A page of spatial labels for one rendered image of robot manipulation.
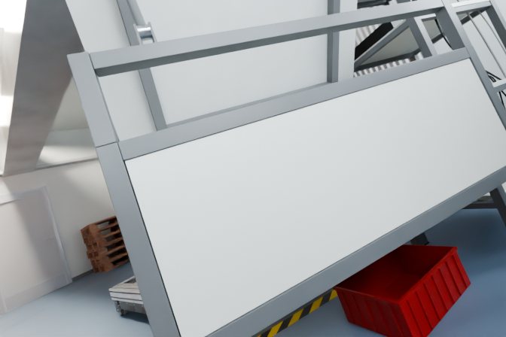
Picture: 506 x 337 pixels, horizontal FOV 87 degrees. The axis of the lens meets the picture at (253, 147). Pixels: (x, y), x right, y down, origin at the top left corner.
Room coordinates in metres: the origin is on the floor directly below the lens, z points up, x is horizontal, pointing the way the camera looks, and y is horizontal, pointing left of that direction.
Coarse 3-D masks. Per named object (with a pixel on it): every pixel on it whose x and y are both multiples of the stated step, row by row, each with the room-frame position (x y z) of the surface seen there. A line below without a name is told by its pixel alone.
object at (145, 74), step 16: (336, 0) 1.12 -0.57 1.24; (128, 16) 0.80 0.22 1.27; (128, 32) 0.82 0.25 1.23; (336, 32) 1.19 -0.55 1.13; (336, 48) 1.23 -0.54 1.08; (336, 64) 1.27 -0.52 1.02; (144, 80) 0.91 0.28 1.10; (336, 80) 1.32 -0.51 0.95; (272, 96) 1.22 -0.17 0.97; (160, 112) 0.99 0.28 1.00; (224, 112) 1.11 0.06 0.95; (160, 128) 1.01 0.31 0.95
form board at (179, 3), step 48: (96, 0) 0.77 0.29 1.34; (144, 0) 0.83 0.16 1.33; (192, 0) 0.89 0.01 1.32; (240, 0) 0.97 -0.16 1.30; (288, 0) 1.06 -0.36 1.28; (96, 48) 0.83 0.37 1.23; (288, 48) 1.16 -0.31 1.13; (144, 96) 0.97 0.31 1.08; (192, 96) 1.05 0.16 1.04; (240, 96) 1.15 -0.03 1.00
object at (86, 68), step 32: (416, 0) 0.86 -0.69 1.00; (448, 0) 0.90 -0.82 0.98; (224, 32) 0.61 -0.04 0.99; (256, 32) 0.64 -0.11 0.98; (288, 32) 0.67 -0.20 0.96; (320, 32) 0.73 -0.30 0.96; (448, 32) 0.92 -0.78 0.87; (96, 64) 0.51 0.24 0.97; (128, 64) 0.54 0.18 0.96; (160, 64) 0.58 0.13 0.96; (96, 96) 0.50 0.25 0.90; (96, 128) 0.50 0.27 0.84
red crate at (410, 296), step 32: (384, 256) 1.27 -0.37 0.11; (416, 256) 1.21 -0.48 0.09; (448, 256) 1.03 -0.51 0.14; (352, 288) 1.15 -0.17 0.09; (384, 288) 1.23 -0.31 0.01; (416, 288) 0.92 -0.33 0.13; (448, 288) 0.99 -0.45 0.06; (352, 320) 1.08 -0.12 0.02; (384, 320) 0.95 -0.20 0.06; (416, 320) 0.89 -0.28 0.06
